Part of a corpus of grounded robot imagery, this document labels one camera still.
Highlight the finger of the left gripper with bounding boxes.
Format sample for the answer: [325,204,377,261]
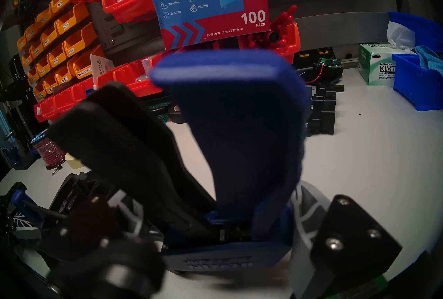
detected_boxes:
[11,213,43,240]

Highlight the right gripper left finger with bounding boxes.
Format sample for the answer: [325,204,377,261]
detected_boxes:
[45,190,153,267]

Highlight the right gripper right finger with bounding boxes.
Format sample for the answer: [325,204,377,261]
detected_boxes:
[289,181,403,299]

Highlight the black 3D printed piece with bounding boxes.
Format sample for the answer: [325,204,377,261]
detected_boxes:
[50,172,104,219]

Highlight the blue black bar clamp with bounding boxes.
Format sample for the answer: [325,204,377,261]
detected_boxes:
[10,50,310,273]

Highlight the small black printed parts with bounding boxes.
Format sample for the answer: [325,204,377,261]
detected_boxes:
[306,85,345,136]

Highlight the cream masking tape roll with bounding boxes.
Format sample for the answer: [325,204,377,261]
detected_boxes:
[65,153,85,169]

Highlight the green cutting mat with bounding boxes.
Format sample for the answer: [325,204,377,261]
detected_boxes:
[149,99,173,122]

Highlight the black tape roll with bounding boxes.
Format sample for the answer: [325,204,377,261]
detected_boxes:
[170,104,189,124]

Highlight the blue plastic storage bin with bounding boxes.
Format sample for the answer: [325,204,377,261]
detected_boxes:
[388,12,443,53]
[392,53,443,111]

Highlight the green white tissue box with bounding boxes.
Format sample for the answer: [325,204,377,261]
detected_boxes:
[358,21,416,86]

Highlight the blue microfiber cloth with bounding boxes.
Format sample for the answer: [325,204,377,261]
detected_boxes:
[415,46,443,75]

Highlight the blue cleaning cloths box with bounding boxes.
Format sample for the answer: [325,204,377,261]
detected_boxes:
[140,0,270,50]

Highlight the red wire spool blue label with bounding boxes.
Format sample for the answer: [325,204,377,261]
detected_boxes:
[31,130,66,167]

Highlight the black wired electronics module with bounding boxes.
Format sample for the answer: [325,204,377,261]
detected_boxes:
[298,58,343,85]

